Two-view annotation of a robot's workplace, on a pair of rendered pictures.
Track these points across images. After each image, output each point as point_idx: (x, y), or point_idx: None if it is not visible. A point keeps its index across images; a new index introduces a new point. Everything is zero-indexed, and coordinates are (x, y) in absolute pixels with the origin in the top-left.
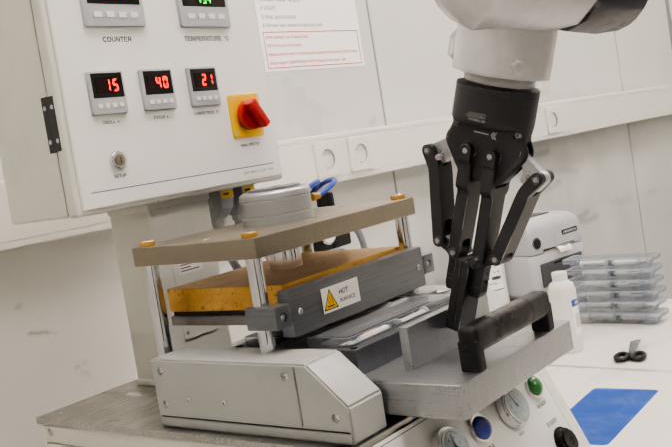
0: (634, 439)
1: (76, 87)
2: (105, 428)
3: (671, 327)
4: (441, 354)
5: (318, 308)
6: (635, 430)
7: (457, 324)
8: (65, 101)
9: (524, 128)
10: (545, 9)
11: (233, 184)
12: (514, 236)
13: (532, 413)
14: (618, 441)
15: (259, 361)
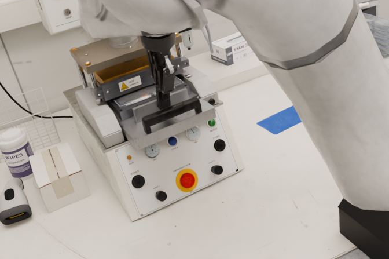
0: (287, 135)
1: None
2: (72, 106)
3: (388, 62)
4: None
5: (117, 90)
6: (294, 130)
7: (159, 107)
8: None
9: (161, 50)
10: (119, 35)
11: None
12: (167, 86)
13: (206, 134)
14: (281, 134)
15: (90, 109)
